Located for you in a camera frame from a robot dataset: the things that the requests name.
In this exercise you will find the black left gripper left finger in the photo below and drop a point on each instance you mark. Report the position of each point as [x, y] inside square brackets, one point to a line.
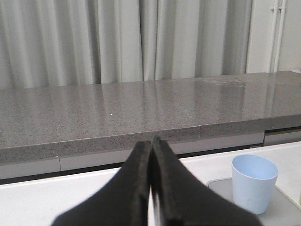
[123, 201]

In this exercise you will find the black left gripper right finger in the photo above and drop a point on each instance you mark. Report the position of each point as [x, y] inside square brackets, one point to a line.
[180, 199]

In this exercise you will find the light blue plastic cup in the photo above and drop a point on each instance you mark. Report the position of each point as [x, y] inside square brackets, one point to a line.
[253, 181]

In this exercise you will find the grey granite counter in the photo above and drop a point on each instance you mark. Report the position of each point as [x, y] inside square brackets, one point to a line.
[53, 129]

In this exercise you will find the grey curtain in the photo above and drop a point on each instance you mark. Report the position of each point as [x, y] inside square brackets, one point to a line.
[65, 42]

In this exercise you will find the white wall pipes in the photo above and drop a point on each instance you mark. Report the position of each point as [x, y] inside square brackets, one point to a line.
[277, 26]

